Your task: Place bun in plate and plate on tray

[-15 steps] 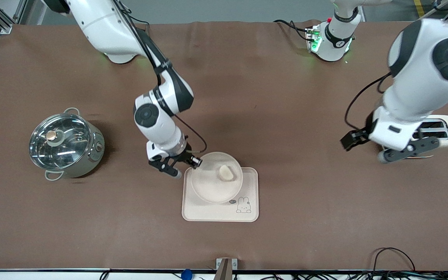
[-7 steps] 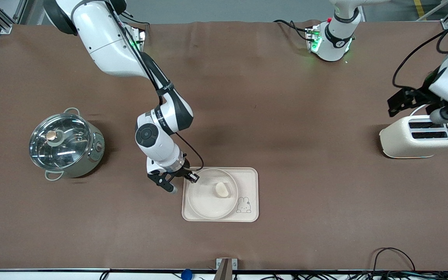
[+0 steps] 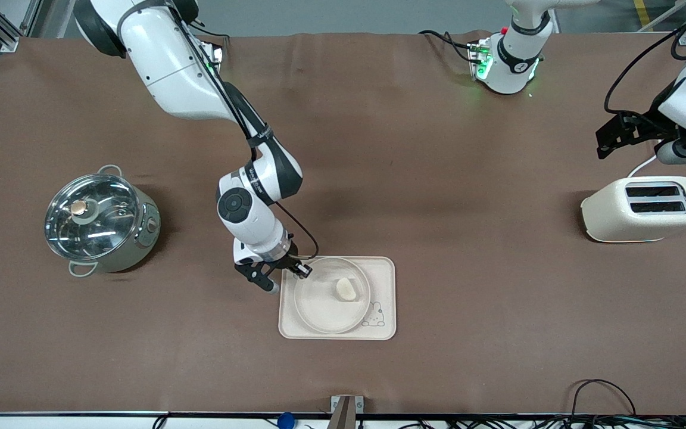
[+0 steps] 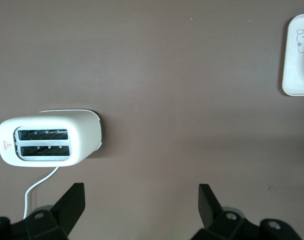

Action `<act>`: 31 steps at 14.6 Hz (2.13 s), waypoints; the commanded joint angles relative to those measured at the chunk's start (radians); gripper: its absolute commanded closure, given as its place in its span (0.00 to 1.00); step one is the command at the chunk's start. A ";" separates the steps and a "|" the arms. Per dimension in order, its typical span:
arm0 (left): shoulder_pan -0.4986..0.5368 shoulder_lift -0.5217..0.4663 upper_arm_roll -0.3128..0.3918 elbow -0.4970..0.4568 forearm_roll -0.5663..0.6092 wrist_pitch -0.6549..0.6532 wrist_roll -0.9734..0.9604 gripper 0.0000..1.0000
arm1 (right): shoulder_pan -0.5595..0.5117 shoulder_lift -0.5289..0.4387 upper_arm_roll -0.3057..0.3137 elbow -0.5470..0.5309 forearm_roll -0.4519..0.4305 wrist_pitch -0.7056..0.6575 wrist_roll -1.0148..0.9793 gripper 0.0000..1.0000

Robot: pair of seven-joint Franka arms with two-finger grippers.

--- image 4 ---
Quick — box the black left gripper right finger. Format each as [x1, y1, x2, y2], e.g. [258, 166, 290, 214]
[191, 183, 263, 240]

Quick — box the cream rabbit print tray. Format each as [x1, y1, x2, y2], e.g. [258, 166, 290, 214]
[281, 13, 304, 97]

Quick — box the brown table cover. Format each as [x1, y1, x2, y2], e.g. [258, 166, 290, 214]
[0, 0, 304, 240]

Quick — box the white toaster power cable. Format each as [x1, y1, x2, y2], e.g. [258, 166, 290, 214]
[23, 165, 61, 221]

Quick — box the white two-slot toaster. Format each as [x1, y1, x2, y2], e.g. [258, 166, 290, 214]
[0, 108, 103, 169]

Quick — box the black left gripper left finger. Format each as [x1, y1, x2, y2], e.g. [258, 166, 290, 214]
[24, 182, 86, 240]

